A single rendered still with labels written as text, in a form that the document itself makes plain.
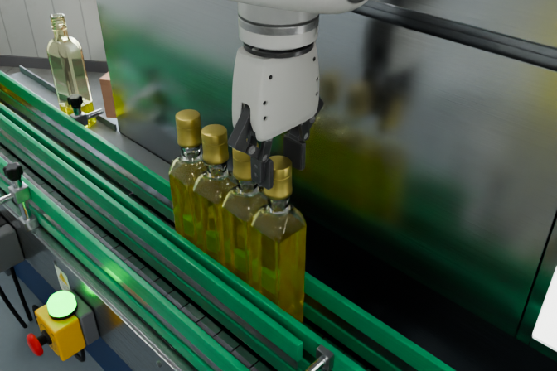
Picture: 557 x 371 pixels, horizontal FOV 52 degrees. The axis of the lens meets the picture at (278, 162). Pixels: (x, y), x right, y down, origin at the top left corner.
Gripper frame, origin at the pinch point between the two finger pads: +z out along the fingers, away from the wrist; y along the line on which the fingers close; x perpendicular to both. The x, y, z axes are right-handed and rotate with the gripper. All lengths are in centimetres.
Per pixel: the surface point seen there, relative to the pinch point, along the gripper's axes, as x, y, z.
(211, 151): -10.7, 1.8, 2.4
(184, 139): -16.7, 1.7, 3.1
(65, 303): -28.7, 19.2, 31.1
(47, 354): -46, 20, 58
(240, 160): -5.1, 1.5, 1.3
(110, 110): -212, -88, 105
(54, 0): -337, -126, 82
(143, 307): -14.0, 13.6, 25.2
